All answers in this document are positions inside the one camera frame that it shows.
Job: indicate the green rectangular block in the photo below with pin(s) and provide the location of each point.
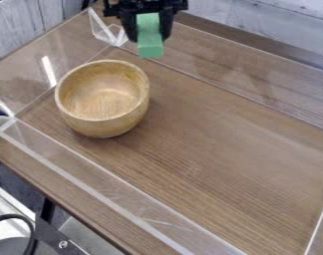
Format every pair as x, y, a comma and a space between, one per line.
149, 35

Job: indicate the clear acrylic corner bracket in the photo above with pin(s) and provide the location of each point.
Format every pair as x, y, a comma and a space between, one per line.
112, 34

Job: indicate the black table leg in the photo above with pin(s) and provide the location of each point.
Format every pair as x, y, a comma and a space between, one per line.
48, 210

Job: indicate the clear acrylic tray wall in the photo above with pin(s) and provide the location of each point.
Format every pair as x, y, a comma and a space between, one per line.
115, 183

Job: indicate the light wooden bowl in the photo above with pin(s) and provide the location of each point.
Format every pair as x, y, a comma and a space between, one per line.
103, 97

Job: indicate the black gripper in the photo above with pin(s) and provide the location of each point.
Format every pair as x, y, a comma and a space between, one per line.
129, 8

